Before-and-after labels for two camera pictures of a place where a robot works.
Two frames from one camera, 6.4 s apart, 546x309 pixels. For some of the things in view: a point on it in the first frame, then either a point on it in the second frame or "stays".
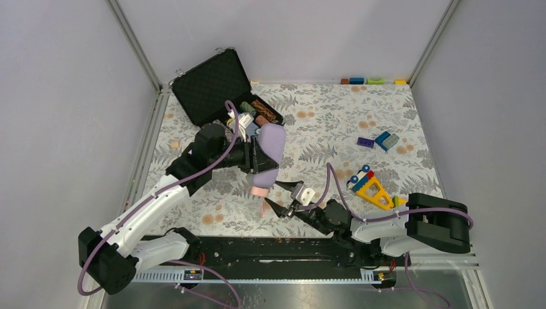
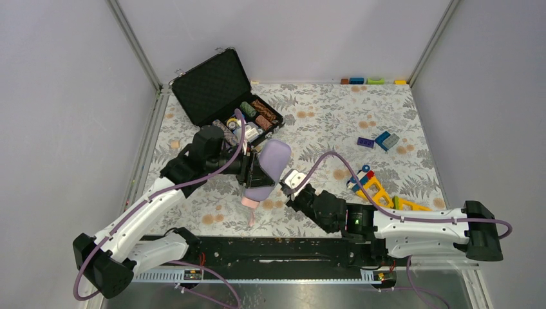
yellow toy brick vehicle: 365,183 stays
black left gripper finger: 262,161 → 258,177
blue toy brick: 380,139 stays
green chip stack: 245,107 stays
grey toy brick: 391,140 stays
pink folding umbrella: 262,192 → 252,204
